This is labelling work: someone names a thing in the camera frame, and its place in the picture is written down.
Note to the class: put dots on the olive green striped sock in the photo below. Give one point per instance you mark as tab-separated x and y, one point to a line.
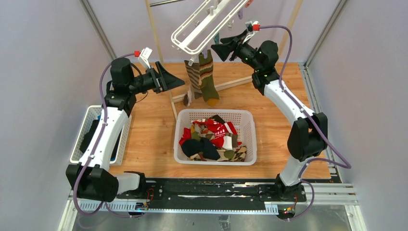
206	69

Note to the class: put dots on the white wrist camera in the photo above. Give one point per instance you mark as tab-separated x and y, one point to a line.
252	27
143	57

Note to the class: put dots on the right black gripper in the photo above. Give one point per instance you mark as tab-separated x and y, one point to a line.
234	44

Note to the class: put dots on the white laundry basket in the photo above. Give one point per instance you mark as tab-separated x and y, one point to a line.
93	113
242	120

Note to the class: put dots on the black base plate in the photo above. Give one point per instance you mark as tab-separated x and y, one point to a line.
215	194

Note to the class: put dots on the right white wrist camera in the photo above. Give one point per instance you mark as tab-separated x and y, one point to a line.
252	27

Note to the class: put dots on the white left laundry basket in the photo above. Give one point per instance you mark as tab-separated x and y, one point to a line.
93	113

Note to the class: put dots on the brown striped sock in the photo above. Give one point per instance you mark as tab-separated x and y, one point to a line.
194	92

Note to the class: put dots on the wooden clothes rack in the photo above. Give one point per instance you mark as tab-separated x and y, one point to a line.
241	81

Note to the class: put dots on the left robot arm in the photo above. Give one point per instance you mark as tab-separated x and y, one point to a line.
90	178

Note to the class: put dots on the white centre laundry basket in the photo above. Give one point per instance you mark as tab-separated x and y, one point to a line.
242	120

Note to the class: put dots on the white hanger clip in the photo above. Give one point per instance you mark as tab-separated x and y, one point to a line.
230	24
193	60

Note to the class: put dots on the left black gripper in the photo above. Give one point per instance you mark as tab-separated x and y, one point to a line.
163	80

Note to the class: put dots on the teal hanger clip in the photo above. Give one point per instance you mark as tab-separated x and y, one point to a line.
216	39

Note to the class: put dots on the pile of colourful socks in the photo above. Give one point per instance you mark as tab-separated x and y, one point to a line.
211	139

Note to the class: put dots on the orange hanger clip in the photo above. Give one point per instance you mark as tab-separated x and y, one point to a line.
248	3

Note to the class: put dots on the dark clothes in left basket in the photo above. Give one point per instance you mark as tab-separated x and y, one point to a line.
88	136

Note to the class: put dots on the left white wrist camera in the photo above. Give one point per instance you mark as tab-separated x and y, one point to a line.
143	57

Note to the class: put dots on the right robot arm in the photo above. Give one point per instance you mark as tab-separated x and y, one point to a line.
305	140

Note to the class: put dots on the white plastic clip hanger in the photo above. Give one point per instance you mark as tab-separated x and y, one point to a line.
198	30

